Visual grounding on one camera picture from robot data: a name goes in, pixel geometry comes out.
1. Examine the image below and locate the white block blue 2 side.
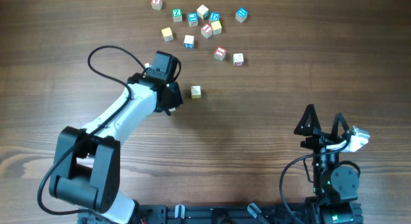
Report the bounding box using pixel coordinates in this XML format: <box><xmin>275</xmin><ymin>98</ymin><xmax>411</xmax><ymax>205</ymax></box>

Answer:
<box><xmin>184</xmin><ymin>35</ymin><xmax>195</xmax><ymax>49</ymax></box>

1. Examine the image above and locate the white block green side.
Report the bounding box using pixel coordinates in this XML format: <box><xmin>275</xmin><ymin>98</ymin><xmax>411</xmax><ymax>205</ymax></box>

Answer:
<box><xmin>197</xmin><ymin>4</ymin><xmax>209</xmax><ymax>20</ymax></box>

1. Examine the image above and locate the blue top block far right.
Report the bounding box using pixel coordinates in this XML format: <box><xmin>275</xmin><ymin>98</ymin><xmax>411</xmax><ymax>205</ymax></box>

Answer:
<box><xmin>235</xmin><ymin>8</ymin><xmax>248</xmax><ymax>23</ymax></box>

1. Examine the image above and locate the yellow S letter block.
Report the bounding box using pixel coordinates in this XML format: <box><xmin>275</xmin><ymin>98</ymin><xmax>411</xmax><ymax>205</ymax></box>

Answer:
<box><xmin>161</xmin><ymin>27</ymin><xmax>173</xmax><ymax>42</ymax></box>

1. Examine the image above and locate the blue D letter block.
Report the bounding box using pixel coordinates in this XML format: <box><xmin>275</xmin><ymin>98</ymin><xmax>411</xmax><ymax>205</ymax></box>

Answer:
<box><xmin>209</xmin><ymin>12</ymin><xmax>220</xmax><ymax>24</ymax></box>

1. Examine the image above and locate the blue L letter block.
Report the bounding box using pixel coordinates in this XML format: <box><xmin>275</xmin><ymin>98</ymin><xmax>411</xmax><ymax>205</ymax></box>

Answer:
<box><xmin>188</xmin><ymin>13</ymin><xmax>198</xmax><ymax>27</ymax></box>

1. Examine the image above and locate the red i block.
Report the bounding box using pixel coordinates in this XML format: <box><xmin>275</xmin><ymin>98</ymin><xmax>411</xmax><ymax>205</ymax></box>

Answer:
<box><xmin>200</xmin><ymin>24</ymin><xmax>213</xmax><ymax>39</ymax></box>
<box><xmin>214</xmin><ymin>46</ymin><xmax>227</xmax><ymax>61</ymax></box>

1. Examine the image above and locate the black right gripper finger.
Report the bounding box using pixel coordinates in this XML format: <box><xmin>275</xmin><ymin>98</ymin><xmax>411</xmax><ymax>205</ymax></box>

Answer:
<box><xmin>293</xmin><ymin>104</ymin><xmax>321</xmax><ymax>135</ymax></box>
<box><xmin>330</xmin><ymin>113</ymin><xmax>349</xmax><ymax>137</ymax></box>

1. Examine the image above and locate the red I block lower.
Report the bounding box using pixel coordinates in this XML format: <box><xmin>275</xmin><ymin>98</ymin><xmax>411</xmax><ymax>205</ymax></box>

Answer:
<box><xmin>214</xmin><ymin>46</ymin><xmax>227</xmax><ymax>61</ymax></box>

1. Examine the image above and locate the yellow top block by D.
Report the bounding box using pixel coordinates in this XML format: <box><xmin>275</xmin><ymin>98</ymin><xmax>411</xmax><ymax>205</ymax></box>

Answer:
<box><xmin>211</xmin><ymin>21</ymin><xmax>222</xmax><ymax>35</ymax></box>

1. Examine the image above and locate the red I block upper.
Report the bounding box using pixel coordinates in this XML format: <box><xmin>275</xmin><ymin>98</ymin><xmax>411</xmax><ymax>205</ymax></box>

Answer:
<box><xmin>200</xmin><ymin>24</ymin><xmax>213</xmax><ymax>39</ymax></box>

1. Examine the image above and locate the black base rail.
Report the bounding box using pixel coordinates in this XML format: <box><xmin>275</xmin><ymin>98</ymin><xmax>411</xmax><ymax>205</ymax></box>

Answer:
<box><xmin>76</xmin><ymin>203</ymin><xmax>363</xmax><ymax>224</ymax></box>

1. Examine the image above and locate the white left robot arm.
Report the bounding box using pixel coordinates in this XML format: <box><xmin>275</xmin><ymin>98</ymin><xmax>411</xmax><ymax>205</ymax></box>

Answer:
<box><xmin>44</xmin><ymin>73</ymin><xmax>182</xmax><ymax>223</ymax></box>

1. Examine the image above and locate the red Y block far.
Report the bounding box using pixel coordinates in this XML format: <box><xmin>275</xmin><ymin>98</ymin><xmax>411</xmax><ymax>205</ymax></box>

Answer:
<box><xmin>151</xmin><ymin>0</ymin><xmax>163</xmax><ymax>10</ymax></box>

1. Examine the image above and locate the green Z letter block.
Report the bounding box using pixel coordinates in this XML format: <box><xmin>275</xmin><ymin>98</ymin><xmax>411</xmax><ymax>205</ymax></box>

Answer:
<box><xmin>172</xmin><ymin>8</ymin><xmax>182</xmax><ymax>22</ymax></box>

